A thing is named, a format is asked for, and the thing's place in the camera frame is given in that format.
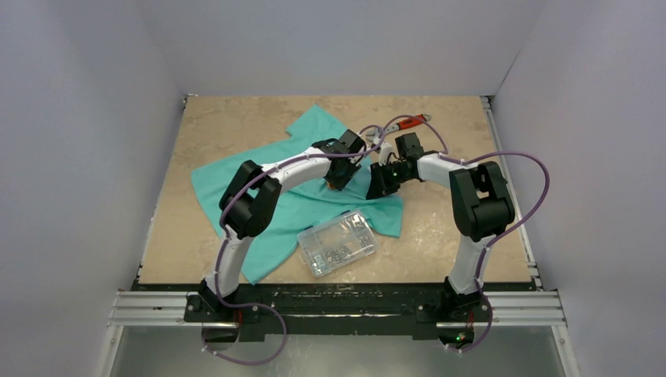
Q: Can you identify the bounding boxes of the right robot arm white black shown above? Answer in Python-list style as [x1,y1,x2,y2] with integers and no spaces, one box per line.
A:
[366,133,515,320]

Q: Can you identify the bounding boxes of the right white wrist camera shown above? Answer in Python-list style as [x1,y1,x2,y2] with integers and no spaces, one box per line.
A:
[376,141,393,166]

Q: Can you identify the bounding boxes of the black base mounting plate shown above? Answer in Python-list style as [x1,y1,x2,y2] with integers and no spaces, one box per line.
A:
[184,282,492,346]

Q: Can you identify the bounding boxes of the aluminium frame rail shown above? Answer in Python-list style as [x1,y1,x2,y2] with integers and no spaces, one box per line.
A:
[107,291,566,328]

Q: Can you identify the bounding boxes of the teal t-shirt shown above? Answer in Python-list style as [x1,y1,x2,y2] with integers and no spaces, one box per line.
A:
[191,105,403,284]

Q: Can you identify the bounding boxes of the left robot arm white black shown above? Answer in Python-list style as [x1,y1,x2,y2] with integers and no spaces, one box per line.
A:
[198,130,372,321]

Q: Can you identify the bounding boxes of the clear plastic screw box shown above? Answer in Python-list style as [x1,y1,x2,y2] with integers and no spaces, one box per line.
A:
[297,210,379,278]

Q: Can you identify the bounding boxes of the adjustable wrench red handle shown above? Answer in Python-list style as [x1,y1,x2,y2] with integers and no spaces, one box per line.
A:
[364,113,432,144]

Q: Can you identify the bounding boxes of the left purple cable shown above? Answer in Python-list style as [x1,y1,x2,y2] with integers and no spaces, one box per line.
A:
[199,123,386,365]

